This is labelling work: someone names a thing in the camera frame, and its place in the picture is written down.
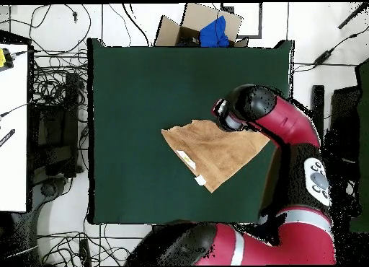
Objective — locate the blue cloth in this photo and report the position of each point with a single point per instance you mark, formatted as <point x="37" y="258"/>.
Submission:
<point x="214" y="33"/>

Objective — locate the brown cardboard box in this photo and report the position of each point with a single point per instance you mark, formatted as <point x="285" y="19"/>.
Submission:
<point x="196" y="18"/>

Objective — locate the black computer tower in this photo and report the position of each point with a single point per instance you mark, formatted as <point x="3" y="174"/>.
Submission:
<point x="54" y="125"/>

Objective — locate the white desk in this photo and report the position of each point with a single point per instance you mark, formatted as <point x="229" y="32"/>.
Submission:
<point x="13" y="134"/>

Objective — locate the black slanted bar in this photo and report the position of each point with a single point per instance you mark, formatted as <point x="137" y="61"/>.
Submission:
<point x="353" y="16"/>

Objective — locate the black square frame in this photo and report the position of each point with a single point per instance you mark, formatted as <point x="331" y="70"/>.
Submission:
<point x="260" y="21"/>

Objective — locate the yellow and black tool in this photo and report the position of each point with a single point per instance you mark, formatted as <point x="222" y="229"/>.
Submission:
<point x="2" y="57"/>

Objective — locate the black power adapter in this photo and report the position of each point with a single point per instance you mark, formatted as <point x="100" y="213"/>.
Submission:
<point x="323" y="57"/>

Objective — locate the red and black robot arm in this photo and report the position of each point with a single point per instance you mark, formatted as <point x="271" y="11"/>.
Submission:
<point x="288" y="122"/>

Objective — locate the dark green table cloth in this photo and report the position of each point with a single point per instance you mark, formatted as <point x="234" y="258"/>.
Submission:
<point x="129" y="105"/>

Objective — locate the tan terry towel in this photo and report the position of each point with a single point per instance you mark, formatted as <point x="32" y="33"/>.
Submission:
<point x="213" y="151"/>

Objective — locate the black upright post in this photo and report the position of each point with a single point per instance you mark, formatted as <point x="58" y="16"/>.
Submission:
<point x="318" y="105"/>

